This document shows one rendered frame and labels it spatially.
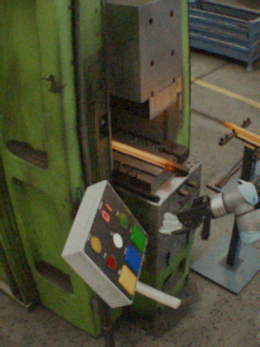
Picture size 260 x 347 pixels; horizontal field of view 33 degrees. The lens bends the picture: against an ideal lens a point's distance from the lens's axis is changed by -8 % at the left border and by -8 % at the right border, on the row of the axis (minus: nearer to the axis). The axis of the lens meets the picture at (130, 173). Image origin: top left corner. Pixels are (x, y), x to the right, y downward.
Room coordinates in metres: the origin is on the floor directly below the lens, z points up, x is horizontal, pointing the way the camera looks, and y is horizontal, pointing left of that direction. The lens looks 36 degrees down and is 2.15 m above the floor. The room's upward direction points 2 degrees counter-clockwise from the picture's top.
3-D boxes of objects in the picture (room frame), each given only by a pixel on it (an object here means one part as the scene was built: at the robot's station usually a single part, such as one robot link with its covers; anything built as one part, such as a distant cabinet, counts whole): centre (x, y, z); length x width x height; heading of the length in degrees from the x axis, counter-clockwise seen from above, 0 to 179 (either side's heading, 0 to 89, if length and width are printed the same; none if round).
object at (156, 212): (1.77, 0.00, 0.69); 0.56 x 0.38 x 0.45; 53
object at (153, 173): (1.72, 0.03, 0.96); 0.42 x 0.20 x 0.09; 53
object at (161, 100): (1.72, 0.03, 1.32); 0.42 x 0.20 x 0.10; 53
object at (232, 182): (1.89, -0.63, 0.69); 0.40 x 0.30 x 0.02; 135
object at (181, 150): (1.77, -0.20, 0.95); 0.12 x 0.08 x 0.06; 53
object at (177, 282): (1.77, 0.00, 0.23); 0.55 x 0.37 x 0.47; 53
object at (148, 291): (1.26, -0.01, 0.62); 0.44 x 0.05 x 0.05; 53
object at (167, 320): (1.57, -0.18, 0.01); 0.58 x 0.39 x 0.01; 143
